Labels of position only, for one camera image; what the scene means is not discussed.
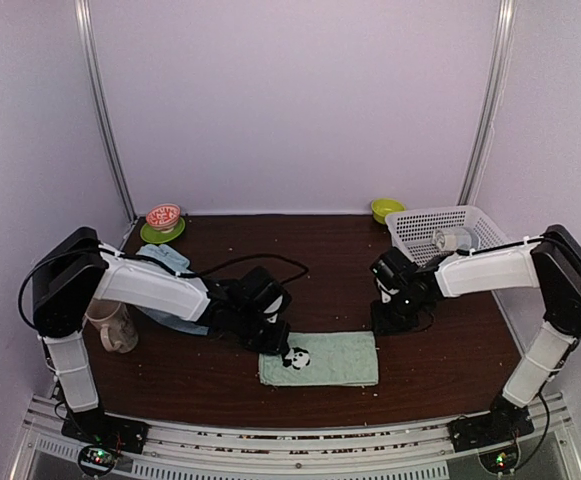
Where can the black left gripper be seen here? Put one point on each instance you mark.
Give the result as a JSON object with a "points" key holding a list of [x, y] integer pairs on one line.
{"points": [[277, 344]]}

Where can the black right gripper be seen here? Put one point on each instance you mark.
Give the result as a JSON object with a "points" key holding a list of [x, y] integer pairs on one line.
{"points": [[381, 326]]}

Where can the mint green panda towel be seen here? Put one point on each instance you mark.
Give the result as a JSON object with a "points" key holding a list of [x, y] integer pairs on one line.
{"points": [[323, 359]]}

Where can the white perforated plastic basket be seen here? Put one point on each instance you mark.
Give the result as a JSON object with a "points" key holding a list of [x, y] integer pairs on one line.
{"points": [[423, 234]]}

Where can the light blue towel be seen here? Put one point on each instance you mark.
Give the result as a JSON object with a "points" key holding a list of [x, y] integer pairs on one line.
{"points": [[174, 260]]}

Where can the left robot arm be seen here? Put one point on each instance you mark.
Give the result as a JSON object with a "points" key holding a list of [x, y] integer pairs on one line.
{"points": [[82, 269]]}

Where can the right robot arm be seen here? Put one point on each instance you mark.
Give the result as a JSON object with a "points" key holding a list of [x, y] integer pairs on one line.
{"points": [[550, 263]]}

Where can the rolled towel in basket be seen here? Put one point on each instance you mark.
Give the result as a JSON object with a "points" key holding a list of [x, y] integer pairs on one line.
{"points": [[455, 238]]}

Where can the lime green bowl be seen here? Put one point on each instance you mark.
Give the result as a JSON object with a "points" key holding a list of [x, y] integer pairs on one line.
{"points": [[382, 207]]}

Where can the beige printed mug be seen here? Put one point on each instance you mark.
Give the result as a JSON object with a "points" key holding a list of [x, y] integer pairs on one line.
{"points": [[115, 328]]}

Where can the green saucer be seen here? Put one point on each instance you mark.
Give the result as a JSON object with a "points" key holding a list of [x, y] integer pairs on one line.
{"points": [[152, 236]]}

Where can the red patterned small bowl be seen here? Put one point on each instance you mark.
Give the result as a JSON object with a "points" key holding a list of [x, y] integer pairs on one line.
{"points": [[164, 217]]}

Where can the right aluminium corner post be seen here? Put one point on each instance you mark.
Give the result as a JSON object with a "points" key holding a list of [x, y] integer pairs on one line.
{"points": [[494, 91]]}

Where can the aluminium corner post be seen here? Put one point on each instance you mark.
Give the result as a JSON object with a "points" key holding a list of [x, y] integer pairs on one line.
{"points": [[494, 91], [102, 115]]}

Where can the front aluminium rail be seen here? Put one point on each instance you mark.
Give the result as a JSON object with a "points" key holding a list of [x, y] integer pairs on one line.
{"points": [[413, 450]]}

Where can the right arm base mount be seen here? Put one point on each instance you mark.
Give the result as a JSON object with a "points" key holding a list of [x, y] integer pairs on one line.
{"points": [[495, 434]]}

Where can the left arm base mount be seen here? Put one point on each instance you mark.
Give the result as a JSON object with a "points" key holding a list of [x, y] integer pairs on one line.
{"points": [[105, 438]]}

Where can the left aluminium corner post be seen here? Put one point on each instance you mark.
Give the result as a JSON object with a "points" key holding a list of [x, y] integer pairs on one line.
{"points": [[102, 115]]}

